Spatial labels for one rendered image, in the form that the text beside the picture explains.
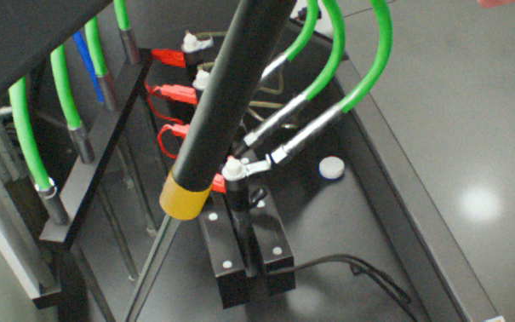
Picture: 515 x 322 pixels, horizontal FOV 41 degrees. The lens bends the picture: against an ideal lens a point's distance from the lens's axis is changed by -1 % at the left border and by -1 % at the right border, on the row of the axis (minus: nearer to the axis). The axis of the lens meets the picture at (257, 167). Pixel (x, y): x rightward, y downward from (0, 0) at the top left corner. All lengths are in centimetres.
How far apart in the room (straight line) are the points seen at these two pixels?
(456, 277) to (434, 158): 142
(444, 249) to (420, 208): 7
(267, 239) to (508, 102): 174
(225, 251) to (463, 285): 29
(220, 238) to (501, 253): 133
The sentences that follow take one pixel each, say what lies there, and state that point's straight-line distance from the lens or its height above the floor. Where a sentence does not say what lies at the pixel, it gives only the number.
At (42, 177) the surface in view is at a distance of 74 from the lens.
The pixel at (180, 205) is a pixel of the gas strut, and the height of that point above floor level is 146.
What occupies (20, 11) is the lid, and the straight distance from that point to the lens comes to 18.
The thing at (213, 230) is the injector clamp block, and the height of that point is 98.
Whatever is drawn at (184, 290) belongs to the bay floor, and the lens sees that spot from 103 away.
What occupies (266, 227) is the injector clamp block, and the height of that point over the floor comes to 98.
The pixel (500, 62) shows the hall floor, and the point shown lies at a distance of 268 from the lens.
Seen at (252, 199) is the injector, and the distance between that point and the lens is 83.
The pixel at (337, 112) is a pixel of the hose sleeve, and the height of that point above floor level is 116.
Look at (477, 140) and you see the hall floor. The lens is 238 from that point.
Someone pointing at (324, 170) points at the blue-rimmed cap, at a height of 84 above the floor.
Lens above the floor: 169
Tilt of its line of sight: 48 degrees down
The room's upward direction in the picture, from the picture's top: 7 degrees counter-clockwise
